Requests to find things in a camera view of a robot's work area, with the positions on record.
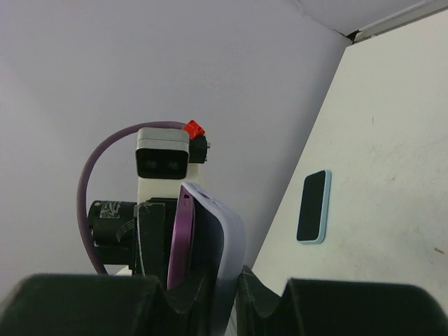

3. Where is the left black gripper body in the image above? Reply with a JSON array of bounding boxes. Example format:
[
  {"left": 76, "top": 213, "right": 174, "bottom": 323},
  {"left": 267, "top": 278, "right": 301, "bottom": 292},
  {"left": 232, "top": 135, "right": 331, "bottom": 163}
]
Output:
[{"left": 87, "top": 197, "right": 168, "bottom": 277}]

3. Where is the phone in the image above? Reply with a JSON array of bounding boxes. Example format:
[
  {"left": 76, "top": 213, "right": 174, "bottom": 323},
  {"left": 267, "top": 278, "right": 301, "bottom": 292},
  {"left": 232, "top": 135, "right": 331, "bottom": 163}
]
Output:
[
  {"left": 296, "top": 170, "right": 332, "bottom": 244},
  {"left": 167, "top": 185, "right": 195, "bottom": 290}
]

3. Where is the lilac phone case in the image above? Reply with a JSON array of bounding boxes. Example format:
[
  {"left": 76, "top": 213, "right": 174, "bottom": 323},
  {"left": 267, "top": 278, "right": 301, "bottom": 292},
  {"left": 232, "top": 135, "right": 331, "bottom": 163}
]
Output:
[{"left": 182, "top": 182, "right": 246, "bottom": 335}]

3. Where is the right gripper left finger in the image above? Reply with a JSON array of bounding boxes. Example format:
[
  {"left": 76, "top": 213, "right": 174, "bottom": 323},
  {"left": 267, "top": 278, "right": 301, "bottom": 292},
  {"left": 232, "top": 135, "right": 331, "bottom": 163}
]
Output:
[{"left": 1, "top": 274, "right": 210, "bottom": 335}]

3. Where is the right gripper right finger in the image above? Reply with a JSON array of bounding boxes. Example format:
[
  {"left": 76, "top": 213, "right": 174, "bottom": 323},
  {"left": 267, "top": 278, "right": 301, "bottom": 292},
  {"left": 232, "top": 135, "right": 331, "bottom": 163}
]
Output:
[{"left": 237, "top": 267, "right": 447, "bottom": 335}]

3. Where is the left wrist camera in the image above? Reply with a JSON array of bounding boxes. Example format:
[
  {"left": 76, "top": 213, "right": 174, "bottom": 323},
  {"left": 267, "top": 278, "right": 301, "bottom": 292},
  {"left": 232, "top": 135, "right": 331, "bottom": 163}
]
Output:
[{"left": 135, "top": 127, "right": 190, "bottom": 180}]

